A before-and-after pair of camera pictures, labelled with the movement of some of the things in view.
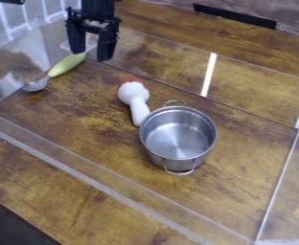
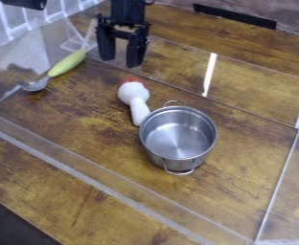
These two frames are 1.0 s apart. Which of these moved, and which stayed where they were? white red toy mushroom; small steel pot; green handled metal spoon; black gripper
Moved: black gripper
Stayed: small steel pot; white red toy mushroom; green handled metal spoon
